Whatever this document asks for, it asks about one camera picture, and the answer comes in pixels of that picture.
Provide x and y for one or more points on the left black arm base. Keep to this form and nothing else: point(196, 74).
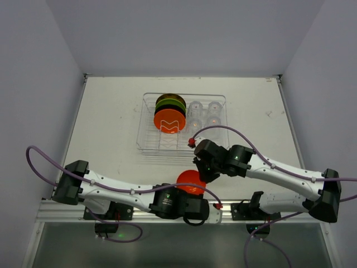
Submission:
point(116, 212)

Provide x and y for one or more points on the olive brown plate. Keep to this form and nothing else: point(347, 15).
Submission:
point(170, 96)

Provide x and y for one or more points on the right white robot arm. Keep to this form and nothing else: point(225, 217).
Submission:
point(312, 192)

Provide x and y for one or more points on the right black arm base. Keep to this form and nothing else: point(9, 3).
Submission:
point(249, 210)

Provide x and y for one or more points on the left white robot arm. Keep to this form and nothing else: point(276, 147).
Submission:
point(78, 184)

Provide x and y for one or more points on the orange bowl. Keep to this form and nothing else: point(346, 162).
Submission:
point(191, 177)

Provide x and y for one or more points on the orange plate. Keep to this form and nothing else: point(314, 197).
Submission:
point(169, 121)

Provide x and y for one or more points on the clear plastic rack tray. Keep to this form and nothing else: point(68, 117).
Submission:
point(145, 139)

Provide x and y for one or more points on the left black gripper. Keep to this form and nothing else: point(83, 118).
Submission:
point(203, 208)

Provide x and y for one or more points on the clear glass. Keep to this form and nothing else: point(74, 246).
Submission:
point(195, 109)
point(193, 126)
point(213, 133)
point(214, 109)

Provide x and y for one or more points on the clear glass back left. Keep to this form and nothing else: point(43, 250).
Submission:
point(195, 109)

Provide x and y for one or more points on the black plate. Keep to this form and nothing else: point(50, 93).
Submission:
point(170, 106)

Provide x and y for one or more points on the clear glass front left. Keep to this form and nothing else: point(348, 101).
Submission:
point(193, 126)

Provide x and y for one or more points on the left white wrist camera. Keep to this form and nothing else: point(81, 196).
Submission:
point(215, 215)

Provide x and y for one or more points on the green plate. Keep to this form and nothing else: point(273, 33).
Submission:
point(170, 101)

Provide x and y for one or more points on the aluminium mounting rail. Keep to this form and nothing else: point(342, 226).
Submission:
point(50, 211)

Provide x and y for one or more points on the clear glass front right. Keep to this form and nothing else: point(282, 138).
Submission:
point(213, 133)

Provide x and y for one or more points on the clear glass back right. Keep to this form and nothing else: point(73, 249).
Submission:
point(214, 109)

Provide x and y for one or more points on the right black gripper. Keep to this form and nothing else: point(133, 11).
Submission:
point(205, 171)

